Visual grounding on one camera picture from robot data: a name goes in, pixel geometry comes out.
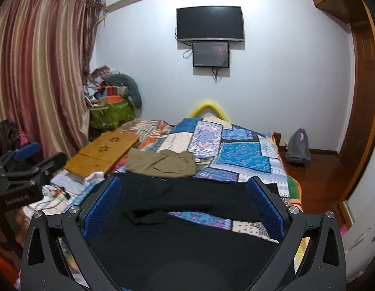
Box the white cloth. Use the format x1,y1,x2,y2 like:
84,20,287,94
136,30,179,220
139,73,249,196
50,170,104,195

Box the folded khaki pants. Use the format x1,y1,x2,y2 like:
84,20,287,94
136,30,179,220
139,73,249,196
125,148,196,178

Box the white suitcase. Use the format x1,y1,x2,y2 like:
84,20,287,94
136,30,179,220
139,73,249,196
341,145,375,279

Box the black pants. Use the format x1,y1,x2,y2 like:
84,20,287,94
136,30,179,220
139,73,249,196
91,172,278,290

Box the green fabric bag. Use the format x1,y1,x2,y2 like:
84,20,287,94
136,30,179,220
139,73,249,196
89,99,134,130

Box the small black wall monitor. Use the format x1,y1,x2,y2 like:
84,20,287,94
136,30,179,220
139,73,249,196
192,41,230,68

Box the blue patchwork bed cover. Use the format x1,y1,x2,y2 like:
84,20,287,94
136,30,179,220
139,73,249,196
69,117,302,243

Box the brown wooden door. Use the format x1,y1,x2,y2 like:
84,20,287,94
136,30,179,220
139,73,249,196
339,6,375,201

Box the striped pink curtain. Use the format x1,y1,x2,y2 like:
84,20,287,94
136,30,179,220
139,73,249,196
0,0,102,157

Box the large black wall tv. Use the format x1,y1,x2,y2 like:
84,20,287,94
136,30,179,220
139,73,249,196
176,6,245,41

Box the yellow curved foam tube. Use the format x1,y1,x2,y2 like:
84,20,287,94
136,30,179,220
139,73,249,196
188,101,229,121

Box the grey backpack on floor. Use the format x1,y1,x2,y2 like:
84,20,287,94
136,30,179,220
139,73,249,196
285,128,311,164

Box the orange striped blanket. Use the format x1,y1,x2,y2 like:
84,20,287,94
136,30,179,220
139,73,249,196
118,120,173,150

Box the wooden lap desk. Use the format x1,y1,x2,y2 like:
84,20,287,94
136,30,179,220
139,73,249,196
64,131,139,178

